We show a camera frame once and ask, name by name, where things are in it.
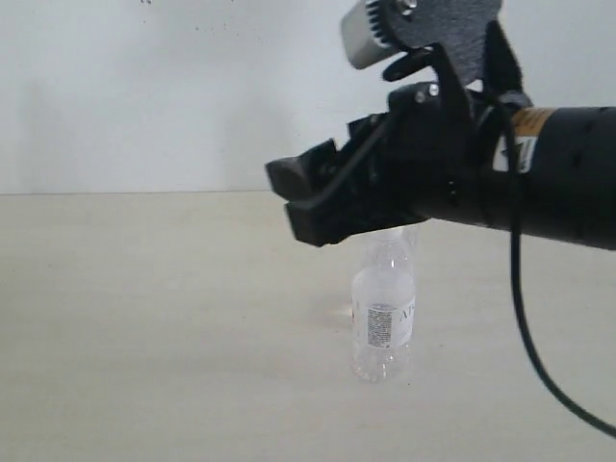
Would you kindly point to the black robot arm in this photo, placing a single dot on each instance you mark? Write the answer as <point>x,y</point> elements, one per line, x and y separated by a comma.
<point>554,168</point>

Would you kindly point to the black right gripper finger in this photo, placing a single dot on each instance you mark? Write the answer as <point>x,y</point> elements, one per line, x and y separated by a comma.
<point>305,176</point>
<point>331,214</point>

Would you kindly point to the small clear water bottle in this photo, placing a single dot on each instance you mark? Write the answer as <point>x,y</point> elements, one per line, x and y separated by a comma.
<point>383,297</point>

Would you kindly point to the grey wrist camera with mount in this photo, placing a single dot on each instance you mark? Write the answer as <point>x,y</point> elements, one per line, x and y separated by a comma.
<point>469,33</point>

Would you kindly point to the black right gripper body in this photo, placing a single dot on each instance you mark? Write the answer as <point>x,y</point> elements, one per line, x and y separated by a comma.
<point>427,157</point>

